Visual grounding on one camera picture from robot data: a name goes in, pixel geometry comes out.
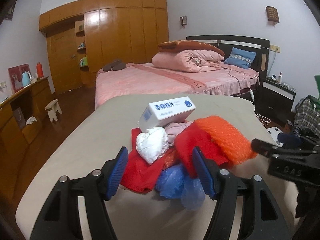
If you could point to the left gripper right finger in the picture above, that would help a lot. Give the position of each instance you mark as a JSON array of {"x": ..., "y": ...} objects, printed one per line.
[{"x": 261, "y": 216}]

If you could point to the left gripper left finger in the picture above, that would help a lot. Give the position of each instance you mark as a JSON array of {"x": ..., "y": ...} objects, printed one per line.
[{"x": 59, "y": 217}]

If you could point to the orange foam net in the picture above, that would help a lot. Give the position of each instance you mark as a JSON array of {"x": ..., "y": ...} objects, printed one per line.
[{"x": 235, "y": 146}]

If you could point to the red knit glove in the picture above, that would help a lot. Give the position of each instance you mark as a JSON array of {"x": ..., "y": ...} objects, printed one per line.
[{"x": 141, "y": 177}]

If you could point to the blue plastic shoe cover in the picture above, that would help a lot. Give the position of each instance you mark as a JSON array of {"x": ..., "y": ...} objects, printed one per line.
[{"x": 175, "y": 183}]

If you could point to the white tissue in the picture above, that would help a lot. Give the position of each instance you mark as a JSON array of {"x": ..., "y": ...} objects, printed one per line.
[{"x": 152, "y": 144}]

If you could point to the pink face mask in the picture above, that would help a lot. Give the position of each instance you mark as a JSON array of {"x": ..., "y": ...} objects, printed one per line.
[{"x": 173, "y": 129}]

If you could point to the white alcohol wipes box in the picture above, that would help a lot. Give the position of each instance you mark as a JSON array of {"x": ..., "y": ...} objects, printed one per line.
[{"x": 162, "y": 113}]

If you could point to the white bathroom scale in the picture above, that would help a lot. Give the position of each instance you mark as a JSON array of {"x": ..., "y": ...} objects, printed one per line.
[{"x": 274, "y": 132}]

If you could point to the plaid clothing pile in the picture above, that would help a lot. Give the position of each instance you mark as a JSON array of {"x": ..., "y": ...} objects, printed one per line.
[{"x": 307, "y": 114}]

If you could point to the black nightstand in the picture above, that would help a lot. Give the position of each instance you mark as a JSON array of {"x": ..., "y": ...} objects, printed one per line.
[{"x": 275, "y": 101}]

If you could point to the white bottle on nightstand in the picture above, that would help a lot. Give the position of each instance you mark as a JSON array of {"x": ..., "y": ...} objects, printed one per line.
[{"x": 279, "y": 79}]

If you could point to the white cloth in sideboard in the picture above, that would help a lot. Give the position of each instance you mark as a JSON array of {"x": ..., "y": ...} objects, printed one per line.
[{"x": 31, "y": 120}]

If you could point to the wooden sideboard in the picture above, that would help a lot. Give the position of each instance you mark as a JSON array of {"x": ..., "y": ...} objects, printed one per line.
[{"x": 16, "y": 136}]

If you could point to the small white stool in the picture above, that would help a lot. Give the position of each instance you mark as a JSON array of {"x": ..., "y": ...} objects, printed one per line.
[{"x": 52, "y": 108}]

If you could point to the blue pillow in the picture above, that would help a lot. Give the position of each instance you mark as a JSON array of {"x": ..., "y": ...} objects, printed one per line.
[{"x": 240, "y": 58}]

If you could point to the black headboard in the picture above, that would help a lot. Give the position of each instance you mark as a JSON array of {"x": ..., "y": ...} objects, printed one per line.
[{"x": 226, "y": 42}]

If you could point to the light blue kettle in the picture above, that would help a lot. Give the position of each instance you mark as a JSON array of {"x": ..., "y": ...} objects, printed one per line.
[{"x": 26, "y": 79}]

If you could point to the red thermos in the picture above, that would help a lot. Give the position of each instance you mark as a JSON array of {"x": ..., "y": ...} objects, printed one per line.
[{"x": 39, "y": 70}]

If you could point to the red gift box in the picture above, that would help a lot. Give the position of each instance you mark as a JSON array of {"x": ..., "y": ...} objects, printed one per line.
[{"x": 15, "y": 75}]

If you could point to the folded pink quilt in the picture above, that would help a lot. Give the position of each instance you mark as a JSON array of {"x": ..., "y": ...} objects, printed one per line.
[{"x": 192, "y": 61}]

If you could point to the pink bed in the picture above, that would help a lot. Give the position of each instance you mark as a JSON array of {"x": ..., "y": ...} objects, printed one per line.
[{"x": 146, "y": 79}]

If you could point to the grey slippers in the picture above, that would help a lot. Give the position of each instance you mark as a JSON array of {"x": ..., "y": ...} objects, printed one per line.
[{"x": 115, "y": 65}]

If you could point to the brown folded blanket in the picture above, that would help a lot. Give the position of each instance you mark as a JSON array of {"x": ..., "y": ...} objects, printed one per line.
[{"x": 181, "y": 45}]

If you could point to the wooden wardrobe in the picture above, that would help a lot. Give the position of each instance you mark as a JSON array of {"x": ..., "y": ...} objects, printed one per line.
[{"x": 85, "y": 35}]

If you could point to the wall switch box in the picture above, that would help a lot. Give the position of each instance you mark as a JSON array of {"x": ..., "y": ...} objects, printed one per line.
[{"x": 183, "y": 21}]

